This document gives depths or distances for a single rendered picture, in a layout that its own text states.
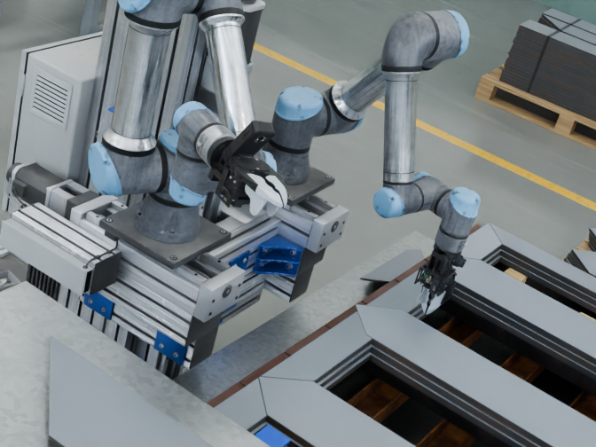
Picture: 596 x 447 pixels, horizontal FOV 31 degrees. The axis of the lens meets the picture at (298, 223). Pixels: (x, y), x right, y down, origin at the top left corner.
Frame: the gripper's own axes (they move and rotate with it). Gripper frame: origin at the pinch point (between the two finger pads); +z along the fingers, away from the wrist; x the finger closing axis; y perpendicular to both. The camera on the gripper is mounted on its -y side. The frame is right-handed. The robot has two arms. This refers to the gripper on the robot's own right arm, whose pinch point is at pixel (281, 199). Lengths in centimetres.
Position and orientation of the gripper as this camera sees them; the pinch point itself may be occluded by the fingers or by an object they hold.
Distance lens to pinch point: 185.8
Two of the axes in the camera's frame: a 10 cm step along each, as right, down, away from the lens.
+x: -7.9, -0.4, -6.1
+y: -3.5, 8.5, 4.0
